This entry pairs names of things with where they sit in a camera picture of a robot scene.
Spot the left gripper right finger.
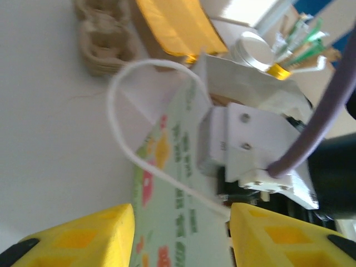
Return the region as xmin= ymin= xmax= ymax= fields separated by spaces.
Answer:
xmin=228 ymin=202 xmax=356 ymax=267

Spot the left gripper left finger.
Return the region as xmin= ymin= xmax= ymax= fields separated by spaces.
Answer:
xmin=0 ymin=203 xmax=136 ymax=267

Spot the white printed paper bag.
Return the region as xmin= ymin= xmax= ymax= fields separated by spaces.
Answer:
xmin=107 ymin=47 xmax=312 ymax=267

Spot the white wrapped straw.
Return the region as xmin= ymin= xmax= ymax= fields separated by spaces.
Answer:
xmin=290 ymin=55 xmax=329 ymax=73

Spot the white paper cup stack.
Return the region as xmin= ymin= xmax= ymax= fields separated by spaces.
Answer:
xmin=235 ymin=31 xmax=276 ymax=72

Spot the brown cardboard cup carrier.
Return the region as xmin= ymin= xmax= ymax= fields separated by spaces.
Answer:
xmin=73 ymin=0 xmax=140 ymax=77

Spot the yellow napkin stack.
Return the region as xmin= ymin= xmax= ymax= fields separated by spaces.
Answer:
xmin=136 ymin=0 xmax=230 ymax=65

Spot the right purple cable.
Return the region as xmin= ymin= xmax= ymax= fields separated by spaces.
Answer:
xmin=268 ymin=27 xmax=356 ymax=178

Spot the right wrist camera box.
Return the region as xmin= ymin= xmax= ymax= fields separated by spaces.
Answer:
xmin=196 ymin=102 xmax=320 ymax=210

